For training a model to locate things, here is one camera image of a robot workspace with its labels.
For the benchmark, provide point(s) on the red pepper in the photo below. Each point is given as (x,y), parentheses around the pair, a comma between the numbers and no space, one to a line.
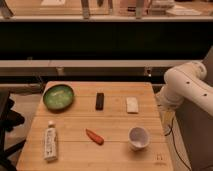
(94,137)

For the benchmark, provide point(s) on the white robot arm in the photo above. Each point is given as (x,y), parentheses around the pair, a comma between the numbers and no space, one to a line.
(186,81)

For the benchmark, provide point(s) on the white ceramic cup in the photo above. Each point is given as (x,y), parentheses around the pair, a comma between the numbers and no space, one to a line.
(138,138)

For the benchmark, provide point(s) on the black rectangular block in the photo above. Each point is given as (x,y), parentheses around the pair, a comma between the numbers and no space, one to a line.
(99,101)

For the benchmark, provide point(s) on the white rectangular sponge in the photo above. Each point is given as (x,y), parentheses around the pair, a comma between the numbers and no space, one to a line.
(132,105)

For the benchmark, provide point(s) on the green bowl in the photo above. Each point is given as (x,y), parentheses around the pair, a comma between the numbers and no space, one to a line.
(58,97)

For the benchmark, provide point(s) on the white tube bottle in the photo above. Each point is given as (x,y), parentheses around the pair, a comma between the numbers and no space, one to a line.
(50,142)

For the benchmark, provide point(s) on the black chair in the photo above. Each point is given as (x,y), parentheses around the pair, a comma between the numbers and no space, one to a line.
(8,120)

